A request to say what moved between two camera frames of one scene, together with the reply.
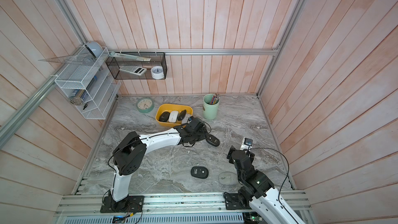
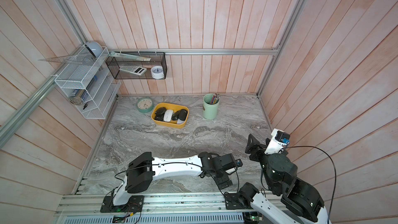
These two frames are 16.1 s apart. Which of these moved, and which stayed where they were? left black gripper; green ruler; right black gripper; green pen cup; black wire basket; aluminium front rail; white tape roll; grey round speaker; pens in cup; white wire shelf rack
Moved: left black gripper; right black gripper
Stayed: white wire shelf rack; grey round speaker; black wire basket; aluminium front rail; pens in cup; green ruler; green pen cup; white tape roll
